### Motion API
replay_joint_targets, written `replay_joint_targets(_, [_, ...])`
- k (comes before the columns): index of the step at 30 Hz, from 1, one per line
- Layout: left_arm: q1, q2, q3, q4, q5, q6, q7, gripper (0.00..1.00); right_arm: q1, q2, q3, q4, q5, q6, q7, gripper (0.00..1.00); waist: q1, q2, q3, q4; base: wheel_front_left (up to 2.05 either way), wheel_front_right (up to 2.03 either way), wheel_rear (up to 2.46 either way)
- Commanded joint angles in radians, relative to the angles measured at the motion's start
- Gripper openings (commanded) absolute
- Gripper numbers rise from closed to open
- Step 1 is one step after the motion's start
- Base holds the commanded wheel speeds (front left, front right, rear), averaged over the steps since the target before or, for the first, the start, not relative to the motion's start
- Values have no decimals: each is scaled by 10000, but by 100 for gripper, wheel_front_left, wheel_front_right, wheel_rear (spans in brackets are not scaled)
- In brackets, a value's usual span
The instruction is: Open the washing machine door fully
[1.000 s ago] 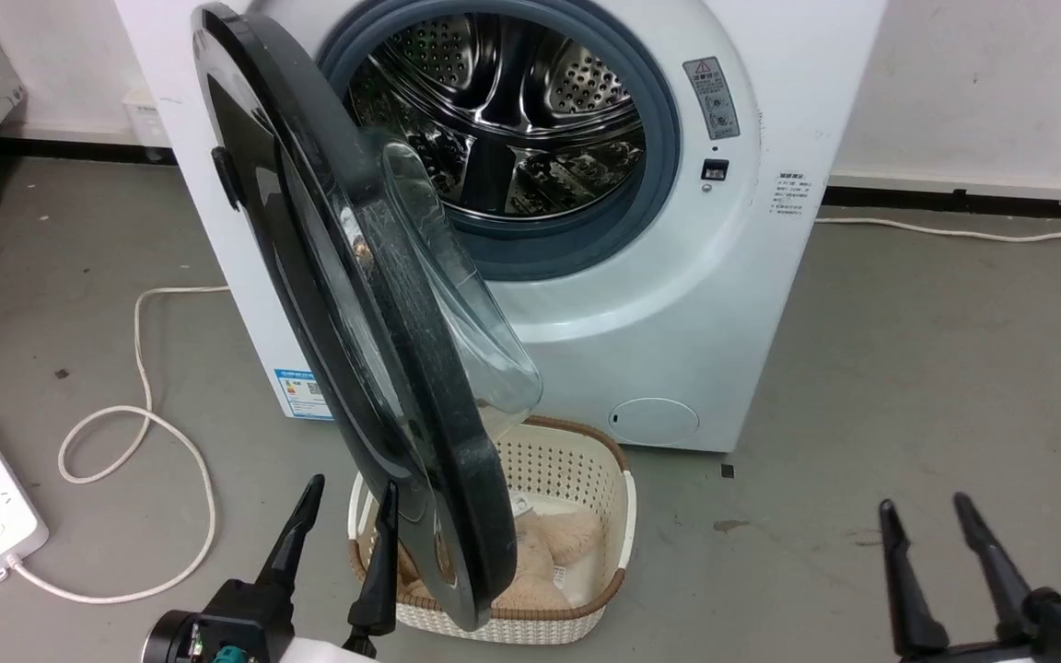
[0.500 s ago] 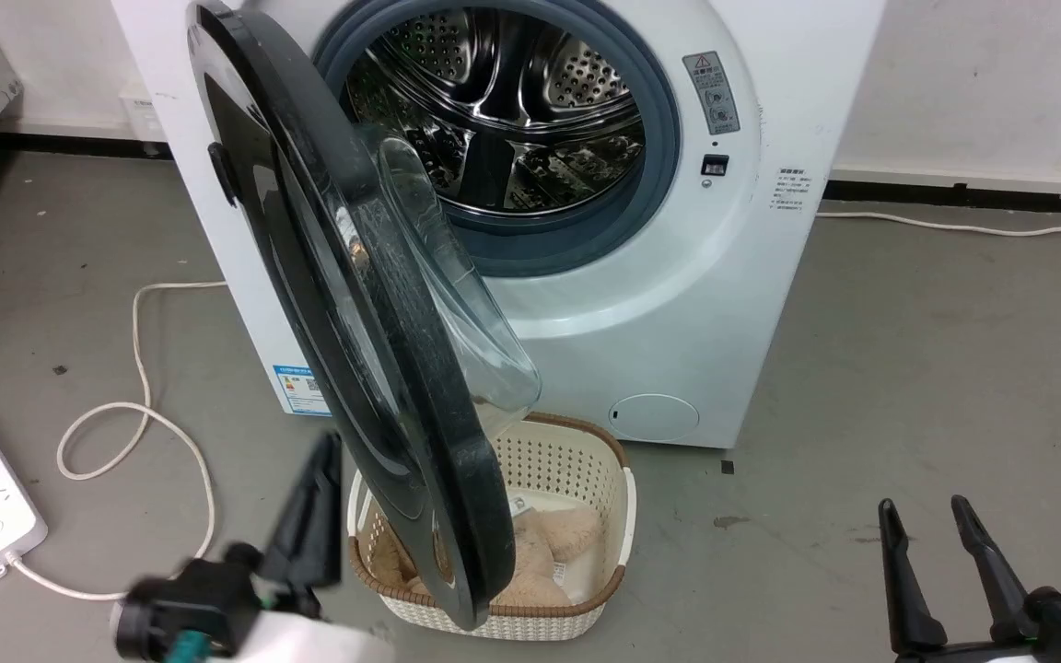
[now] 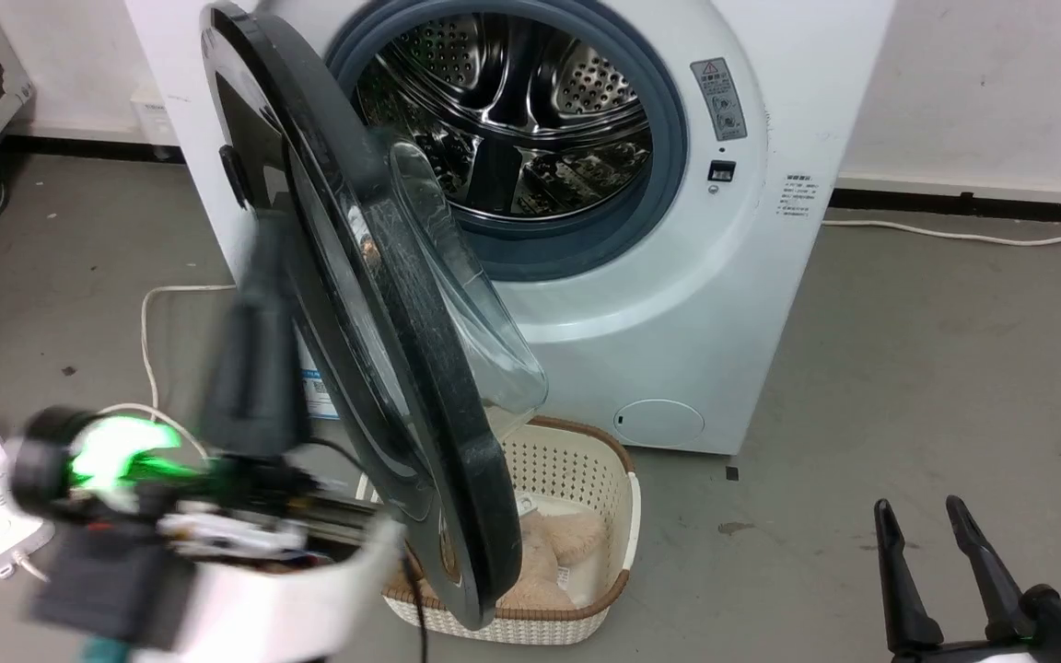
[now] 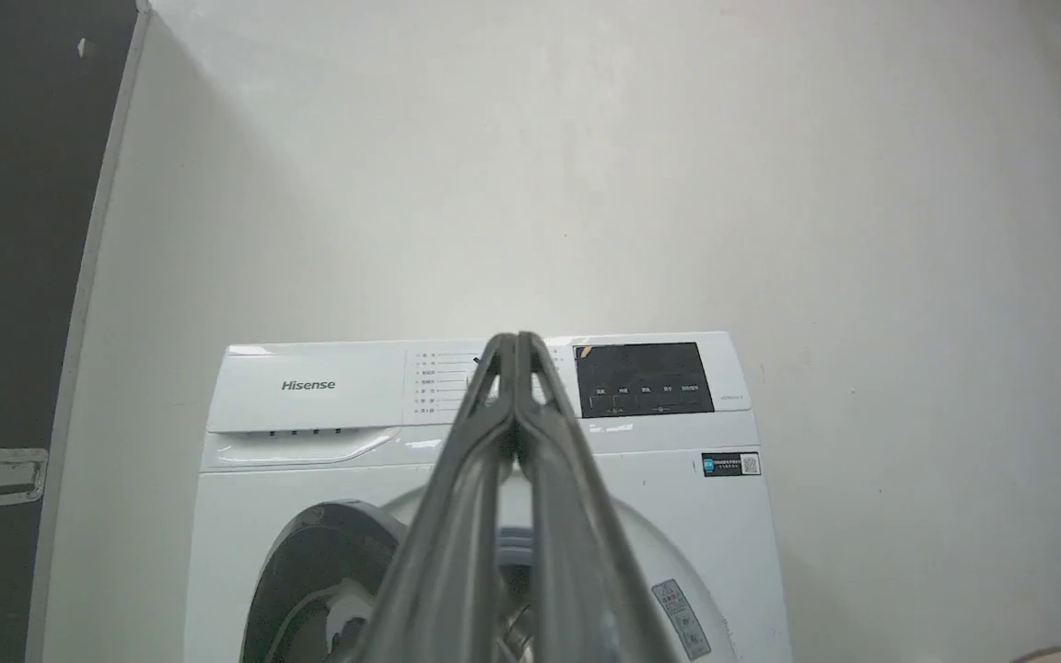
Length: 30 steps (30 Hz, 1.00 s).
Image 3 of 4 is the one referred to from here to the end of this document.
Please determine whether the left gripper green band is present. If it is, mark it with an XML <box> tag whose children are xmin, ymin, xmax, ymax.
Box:
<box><xmin>9</xmin><ymin>214</ymin><xmax>377</xmax><ymax>564</ymax></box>

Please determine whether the black round washing machine door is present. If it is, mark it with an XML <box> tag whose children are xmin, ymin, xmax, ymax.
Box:
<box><xmin>200</xmin><ymin>0</ymin><xmax>550</xmax><ymax>633</ymax></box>

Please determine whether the grey rubber door gasket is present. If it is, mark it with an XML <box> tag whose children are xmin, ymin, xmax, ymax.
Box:
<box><xmin>324</xmin><ymin>0</ymin><xmax>689</xmax><ymax>283</ymax></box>

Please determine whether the white front-load washing machine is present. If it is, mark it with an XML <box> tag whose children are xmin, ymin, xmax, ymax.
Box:
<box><xmin>123</xmin><ymin>0</ymin><xmax>897</xmax><ymax>457</ymax></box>

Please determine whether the blue and white label sticker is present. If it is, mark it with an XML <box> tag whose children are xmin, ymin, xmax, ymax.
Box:
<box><xmin>298</xmin><ymin>337</ymin><xmax>342</xmax><ymax>421</ymax></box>

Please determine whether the cream woven laundry basket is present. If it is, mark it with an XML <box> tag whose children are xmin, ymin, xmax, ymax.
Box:
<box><xmin>356</xmin><ymin>416</ymin><xmax>642</xmax><ymax>646</ymax></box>

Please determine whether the round white filter cover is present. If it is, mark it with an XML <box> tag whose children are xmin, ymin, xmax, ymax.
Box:
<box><xmin>612</xmin><ymin>399</ymin><xmax>705</xmax><ymax>448</ymax></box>

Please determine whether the beige plush toy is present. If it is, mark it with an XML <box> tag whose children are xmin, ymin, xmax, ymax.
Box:
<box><xmin>438</xmin><ymin>509</ymin><xmax>607</xmax><ymax>611</ymax></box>

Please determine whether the stainless steel washer drum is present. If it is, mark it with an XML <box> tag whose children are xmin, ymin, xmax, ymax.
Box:
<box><xmin>353</xmin><ymin>13</ymin><xmax>655</xmax><ymax>220</ymax></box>

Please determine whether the small printed text sticker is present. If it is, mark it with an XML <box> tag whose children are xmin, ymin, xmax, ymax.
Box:
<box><xmin>776</xmin><ymin>174</ymin><xmax>815</xmax><ymax>218</ymax></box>

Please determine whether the grey warning sticker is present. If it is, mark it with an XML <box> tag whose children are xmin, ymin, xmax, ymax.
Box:
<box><xmin>690</xmin><ymin>57</ymin><xmax>749</xmax><ymax>143</ymax></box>

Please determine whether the white power cable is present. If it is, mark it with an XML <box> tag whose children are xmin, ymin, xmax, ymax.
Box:
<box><xmin>821</xmin><ymin>218</ymin><xmax>1061</xmax><ymax>248</ymax></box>
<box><xmin>98</xmin><ymin>283</ymin><xmax>238</xmax><ymax>463</ymax></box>

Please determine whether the white wall socket box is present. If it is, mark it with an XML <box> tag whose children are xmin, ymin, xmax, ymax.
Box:
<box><xmin>130</xmin><ymin>86</ymin><xmax>181</xmax><ymax>148</ymax></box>

